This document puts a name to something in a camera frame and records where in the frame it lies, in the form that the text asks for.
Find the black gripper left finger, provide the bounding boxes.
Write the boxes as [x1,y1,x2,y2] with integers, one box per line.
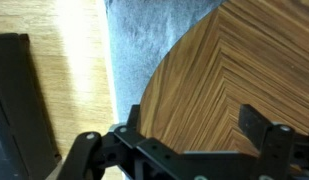
[55,104,182,180]

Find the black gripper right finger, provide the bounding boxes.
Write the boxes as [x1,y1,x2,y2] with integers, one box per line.
[238,103,296,180]

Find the black upholstered bench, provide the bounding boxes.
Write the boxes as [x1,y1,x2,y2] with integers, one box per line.
[0,32,63,180]

